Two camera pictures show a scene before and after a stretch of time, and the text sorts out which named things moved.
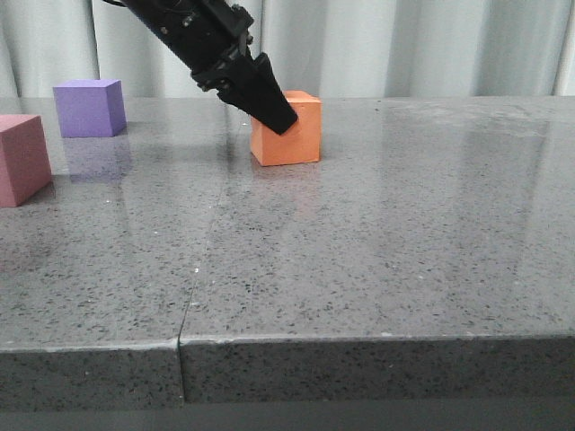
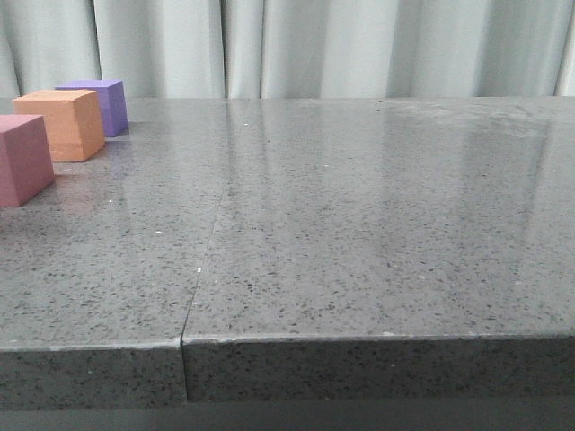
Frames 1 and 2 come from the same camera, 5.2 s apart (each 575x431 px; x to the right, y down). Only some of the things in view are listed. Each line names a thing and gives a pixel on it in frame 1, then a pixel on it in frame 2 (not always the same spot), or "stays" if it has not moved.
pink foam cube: x=24 y=162 stays
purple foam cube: x=91 y=109 stays
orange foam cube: x=300 y=143 -> x=73 y=120
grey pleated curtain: x=339 y=48 stays
